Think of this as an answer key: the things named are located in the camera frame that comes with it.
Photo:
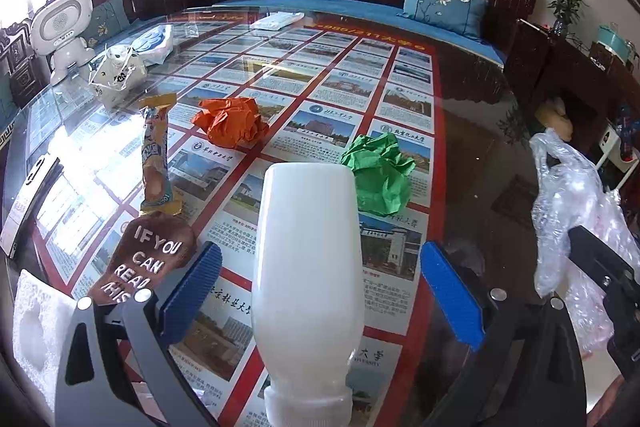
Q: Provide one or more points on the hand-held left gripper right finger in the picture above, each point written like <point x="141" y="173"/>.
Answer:
<point x="452" y="297"/>

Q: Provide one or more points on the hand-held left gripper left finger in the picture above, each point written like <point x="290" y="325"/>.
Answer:
<point x="194" y="294"/>

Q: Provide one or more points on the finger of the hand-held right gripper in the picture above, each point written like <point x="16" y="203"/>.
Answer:
<point x="600" y="259"/>

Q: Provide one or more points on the clear plastic bag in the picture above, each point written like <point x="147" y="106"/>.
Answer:
<point x="565" y="207"/>

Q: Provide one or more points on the white plastic bottle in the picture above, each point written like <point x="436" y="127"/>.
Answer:
<point x="307" y="267"/>

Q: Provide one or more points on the yellow snack wrapper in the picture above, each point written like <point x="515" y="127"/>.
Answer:
<point x="156" y="167"/>

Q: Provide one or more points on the white foam piece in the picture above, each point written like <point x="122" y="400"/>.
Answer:
<point x="47" y="307"/>

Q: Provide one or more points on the orange paper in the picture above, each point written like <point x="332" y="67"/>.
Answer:
<point x="230" y="119"/>

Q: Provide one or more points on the brown lettered sock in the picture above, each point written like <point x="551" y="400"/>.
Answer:
<point x="145" y="252"/>

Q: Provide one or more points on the green crumpled paper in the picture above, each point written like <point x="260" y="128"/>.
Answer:
<point x="382" y="177"/>

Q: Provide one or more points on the carved wooden table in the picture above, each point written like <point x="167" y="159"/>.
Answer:
<point x="475" y="117"/>

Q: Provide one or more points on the dark wooden side table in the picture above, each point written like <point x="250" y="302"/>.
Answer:
<point x="560" y="67"/>

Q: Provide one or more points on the teal round box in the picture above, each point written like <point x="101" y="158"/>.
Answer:
<point x="615" y="43"/>

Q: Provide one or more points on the blue printed plastic bag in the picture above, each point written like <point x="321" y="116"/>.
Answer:
<point x="152" y="44"/>

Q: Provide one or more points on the printed table poster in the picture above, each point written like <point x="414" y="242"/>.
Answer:
<point x="320" y="72"/>

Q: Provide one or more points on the white folded cloth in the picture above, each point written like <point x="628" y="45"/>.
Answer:
<point x="277" y="21"/>

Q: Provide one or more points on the blue floral cushion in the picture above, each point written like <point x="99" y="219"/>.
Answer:
<point x="445" y="7"/>
<point x="107" y="19"/>

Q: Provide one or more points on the blue seat pad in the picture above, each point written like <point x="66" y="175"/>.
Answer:
<point x="360" y="9"/>

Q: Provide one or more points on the white robot toy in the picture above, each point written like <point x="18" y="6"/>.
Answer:
<point x="60" y="22"/>

